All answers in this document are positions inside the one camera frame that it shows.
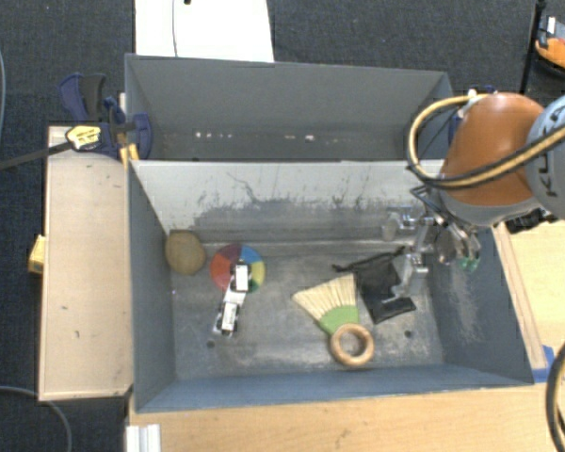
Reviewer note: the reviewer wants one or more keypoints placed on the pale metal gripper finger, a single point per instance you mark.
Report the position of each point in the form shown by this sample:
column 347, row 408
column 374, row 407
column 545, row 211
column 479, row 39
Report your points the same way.
column 410, row 280
column 392, row 229

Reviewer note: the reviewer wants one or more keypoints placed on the black cloth pouch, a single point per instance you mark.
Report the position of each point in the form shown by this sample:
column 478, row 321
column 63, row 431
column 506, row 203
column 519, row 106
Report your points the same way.
column 379, row 283

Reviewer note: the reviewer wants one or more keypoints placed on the grey metal bin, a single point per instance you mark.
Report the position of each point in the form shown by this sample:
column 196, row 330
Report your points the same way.
column 282, row 346

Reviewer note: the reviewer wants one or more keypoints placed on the multicoloured round disc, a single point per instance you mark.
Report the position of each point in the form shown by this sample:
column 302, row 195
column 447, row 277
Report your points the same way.
column 223, row 266

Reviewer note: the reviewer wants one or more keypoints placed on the white toy truck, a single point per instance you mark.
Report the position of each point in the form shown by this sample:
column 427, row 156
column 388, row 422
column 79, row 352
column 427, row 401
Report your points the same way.
column 228, row 316

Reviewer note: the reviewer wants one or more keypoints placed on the pale wood board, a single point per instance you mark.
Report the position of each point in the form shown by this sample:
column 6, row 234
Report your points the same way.
column 87, row 271

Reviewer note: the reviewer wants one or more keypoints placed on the black cylinder on white bracket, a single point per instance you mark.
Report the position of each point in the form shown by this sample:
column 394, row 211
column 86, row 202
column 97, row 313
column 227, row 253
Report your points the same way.
column 529, row 223

